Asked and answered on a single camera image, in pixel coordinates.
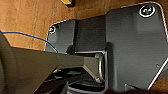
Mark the white activity table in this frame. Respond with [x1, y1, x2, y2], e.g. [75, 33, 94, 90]
[61, 0, 76, 7]

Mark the blue cable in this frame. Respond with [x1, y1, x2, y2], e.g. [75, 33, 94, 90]
[0, 31, 58, 54]

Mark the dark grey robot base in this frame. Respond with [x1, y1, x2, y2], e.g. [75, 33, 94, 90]
[45, 1, 168, 94]

